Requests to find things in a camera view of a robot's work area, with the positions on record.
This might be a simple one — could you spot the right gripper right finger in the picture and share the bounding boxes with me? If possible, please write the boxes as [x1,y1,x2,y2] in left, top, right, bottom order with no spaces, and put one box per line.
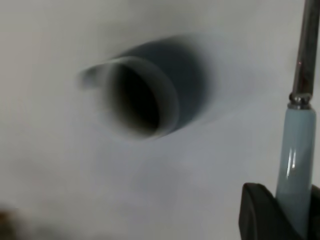
[310,184,320,240]

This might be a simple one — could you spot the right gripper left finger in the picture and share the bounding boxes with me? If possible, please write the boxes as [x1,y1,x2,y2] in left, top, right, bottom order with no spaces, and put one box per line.
[238,182,308,240]

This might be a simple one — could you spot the metal spoon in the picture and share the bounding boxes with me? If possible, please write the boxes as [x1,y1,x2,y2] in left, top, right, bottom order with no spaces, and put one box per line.
[274,0,320,240]

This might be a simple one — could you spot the dark grey ceramic mug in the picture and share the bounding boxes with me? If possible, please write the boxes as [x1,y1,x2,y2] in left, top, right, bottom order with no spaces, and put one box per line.
[76,34,216,144]

